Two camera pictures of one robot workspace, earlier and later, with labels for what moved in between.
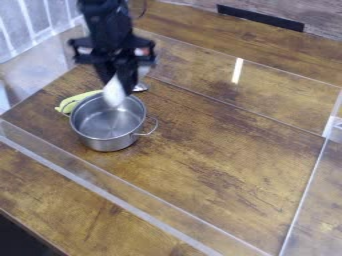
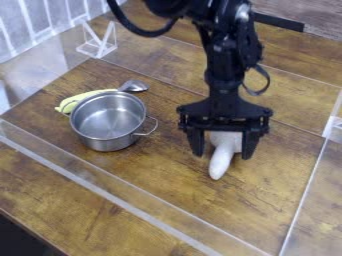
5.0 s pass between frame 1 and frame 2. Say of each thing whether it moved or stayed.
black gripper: moved
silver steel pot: stayed
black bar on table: stayed
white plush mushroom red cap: moved
